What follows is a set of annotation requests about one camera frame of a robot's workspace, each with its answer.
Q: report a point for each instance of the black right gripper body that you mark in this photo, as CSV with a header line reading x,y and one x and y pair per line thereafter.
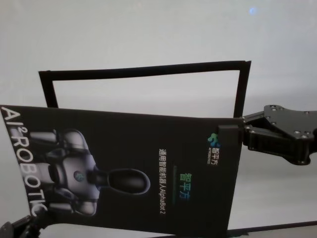
x,y
294,124

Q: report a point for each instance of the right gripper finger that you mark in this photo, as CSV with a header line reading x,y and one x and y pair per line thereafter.
x,y
272,143
253,118

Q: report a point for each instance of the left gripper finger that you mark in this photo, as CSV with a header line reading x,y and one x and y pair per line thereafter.
x,y
36,225
22,223

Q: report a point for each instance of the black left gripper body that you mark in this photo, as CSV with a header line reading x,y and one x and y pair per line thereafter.
x,y
5,228

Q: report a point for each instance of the black robot poster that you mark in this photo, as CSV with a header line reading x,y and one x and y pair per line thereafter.
x,y
136,153

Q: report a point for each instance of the short black tape strip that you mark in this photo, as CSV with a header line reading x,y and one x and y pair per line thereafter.
x,y
241,94
48,91

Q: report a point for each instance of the teal object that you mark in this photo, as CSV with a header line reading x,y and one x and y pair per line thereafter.
x,y
239,236

